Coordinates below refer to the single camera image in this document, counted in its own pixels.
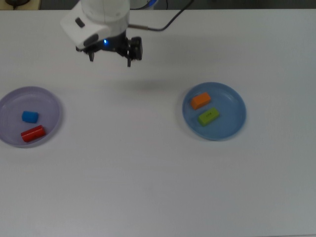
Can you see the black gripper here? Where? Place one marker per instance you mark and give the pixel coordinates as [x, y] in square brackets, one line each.
[113, 43]

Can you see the orange block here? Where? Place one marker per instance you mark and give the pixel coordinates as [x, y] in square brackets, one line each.
[200, 100]

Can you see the blue block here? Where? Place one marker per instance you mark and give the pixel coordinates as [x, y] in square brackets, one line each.
[30, 117]

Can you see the red cylinder block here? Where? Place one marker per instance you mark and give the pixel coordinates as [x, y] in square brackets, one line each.
[33, 133]

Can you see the green block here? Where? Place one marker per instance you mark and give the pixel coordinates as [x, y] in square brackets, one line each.
[208, 116]

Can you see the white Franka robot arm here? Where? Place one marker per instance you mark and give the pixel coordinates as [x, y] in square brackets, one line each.
[103, 14]

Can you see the purple plate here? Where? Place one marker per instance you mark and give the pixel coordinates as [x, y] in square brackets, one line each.
[44, 103]

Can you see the dark rounded object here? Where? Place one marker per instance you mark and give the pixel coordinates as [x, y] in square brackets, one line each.
[16, 2]

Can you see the blue plate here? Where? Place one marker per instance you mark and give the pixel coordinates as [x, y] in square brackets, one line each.
[229, 111]

